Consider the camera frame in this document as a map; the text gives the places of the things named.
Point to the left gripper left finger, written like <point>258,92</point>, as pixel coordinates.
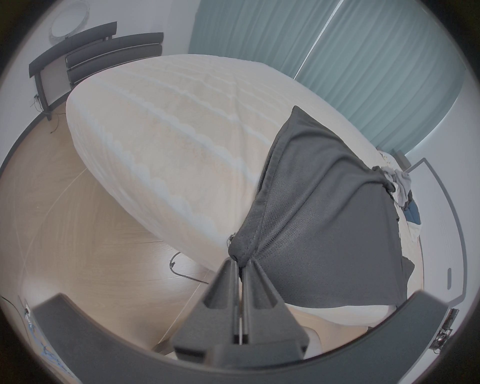
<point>219,318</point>

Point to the dark bedside table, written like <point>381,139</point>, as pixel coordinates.
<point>44,63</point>

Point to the pile of clothes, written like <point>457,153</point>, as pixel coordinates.
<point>403,187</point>

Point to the bed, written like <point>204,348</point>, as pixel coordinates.
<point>168,150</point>

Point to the round white lamp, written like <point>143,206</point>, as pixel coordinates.
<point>69,18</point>

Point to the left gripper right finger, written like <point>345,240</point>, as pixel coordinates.
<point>262,318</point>

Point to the blue-green curtain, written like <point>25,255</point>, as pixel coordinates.
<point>255,33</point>
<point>386,75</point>

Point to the black shorts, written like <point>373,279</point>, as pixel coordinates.
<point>330,232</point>

